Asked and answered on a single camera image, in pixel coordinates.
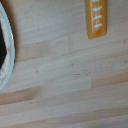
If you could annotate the white round bowl dark inside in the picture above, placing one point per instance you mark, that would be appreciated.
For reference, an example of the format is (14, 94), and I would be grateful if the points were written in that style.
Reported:
(7, 50)

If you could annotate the orange packet with white print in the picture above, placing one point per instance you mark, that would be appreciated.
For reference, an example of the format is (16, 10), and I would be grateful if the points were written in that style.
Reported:
(96, 18)

